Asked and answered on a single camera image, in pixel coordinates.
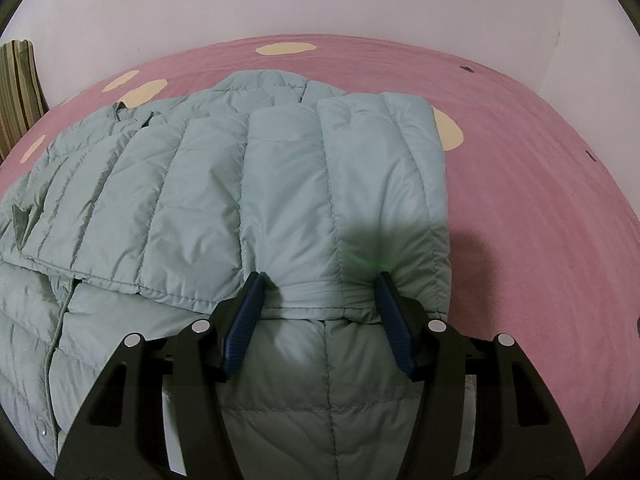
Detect light green puffer jacket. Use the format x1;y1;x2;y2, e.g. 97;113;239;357
0;70;453;480

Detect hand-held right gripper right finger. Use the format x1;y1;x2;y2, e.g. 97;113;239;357
375;270;587;480

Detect pink bed sheet yellow dots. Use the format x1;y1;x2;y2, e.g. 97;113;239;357
0;34;640;480

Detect striped curtain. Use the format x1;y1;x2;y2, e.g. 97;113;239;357
0;40;49;162

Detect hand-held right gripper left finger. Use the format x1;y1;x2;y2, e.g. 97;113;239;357
54;271;268;480

